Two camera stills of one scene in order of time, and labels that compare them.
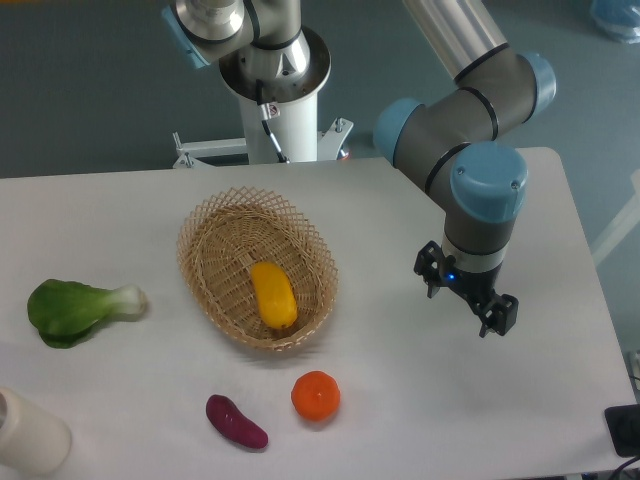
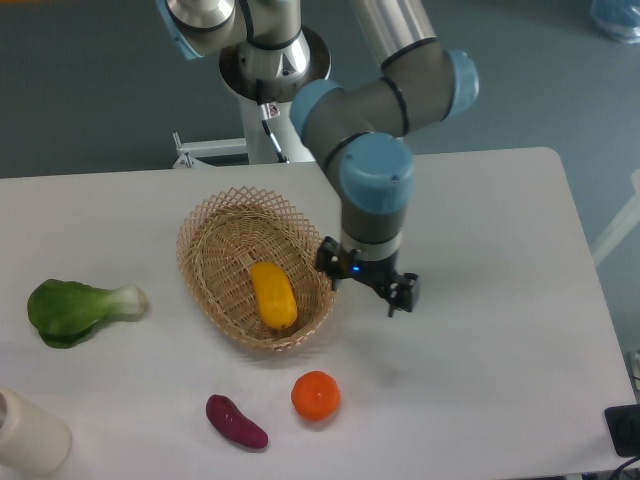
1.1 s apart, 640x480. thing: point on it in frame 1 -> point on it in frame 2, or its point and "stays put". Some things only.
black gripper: (477, 286) -> (336, 262)
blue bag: (619, 18) stays put
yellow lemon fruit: (278, 298) stays put
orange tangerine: (316, 395) stays put
